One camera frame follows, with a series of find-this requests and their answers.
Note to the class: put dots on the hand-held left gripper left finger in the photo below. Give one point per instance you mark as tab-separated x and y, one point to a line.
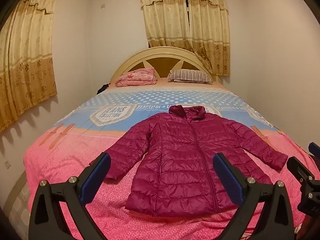
96	177

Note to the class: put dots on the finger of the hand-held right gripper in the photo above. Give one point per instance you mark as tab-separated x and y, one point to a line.
298	168
315	148

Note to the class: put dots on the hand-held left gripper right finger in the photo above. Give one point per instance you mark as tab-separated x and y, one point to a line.
228	177

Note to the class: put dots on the magenta quilted puffer jacket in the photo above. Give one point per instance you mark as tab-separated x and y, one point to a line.
180	155

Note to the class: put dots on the pink and blue printed blanket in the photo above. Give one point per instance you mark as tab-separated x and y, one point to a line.
75	155

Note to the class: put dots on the dark object beside bed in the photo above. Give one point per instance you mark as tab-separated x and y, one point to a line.
103	88

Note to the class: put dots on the striped pillow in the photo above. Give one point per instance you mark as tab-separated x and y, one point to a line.
191	76

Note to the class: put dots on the folded pink floral quilt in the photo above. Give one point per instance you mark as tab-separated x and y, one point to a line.
137	76

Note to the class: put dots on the cream wooden headboard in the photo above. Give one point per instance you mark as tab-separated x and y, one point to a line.
130	60

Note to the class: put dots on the wide beige floral curtain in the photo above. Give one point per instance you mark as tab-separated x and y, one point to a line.
25	55

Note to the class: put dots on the beige floral curtain panel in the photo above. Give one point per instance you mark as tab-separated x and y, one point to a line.
212	30
165	17

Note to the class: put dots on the white wall outlet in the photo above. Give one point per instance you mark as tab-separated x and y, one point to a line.
7	165

